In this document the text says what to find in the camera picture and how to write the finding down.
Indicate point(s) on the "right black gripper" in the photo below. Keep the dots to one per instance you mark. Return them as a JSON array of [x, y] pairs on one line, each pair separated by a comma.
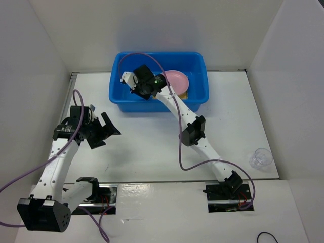
[[146, 96]]

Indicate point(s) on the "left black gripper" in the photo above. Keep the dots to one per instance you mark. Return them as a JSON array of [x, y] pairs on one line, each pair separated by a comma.
[[105, 131]]

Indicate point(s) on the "pink plastic plate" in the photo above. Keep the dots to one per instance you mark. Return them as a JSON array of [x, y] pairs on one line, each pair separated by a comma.
[[178, 81]]

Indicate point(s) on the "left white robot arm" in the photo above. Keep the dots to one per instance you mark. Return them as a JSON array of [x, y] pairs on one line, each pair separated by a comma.
[[49, 206]]

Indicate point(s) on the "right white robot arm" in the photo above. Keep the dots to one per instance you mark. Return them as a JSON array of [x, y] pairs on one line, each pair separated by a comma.
[[191, 129]]

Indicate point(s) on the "blue plastic bin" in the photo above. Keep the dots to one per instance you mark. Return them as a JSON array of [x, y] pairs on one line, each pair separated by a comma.
[[190, 63]]

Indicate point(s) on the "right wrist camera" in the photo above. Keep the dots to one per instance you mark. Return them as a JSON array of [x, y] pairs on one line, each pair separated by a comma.
[[129, 79]]

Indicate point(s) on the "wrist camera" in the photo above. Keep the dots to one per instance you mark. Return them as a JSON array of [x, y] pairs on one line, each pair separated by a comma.
[[129, 79], [91, 113]]

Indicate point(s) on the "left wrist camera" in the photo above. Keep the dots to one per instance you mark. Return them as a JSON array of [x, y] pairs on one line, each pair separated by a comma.
[[91, 113]]

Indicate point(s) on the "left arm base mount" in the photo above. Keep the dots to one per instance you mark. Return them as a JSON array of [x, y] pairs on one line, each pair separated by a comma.
[[94, 198]]

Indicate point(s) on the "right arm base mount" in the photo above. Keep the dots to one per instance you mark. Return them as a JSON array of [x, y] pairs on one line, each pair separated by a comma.
[[218, 202]]

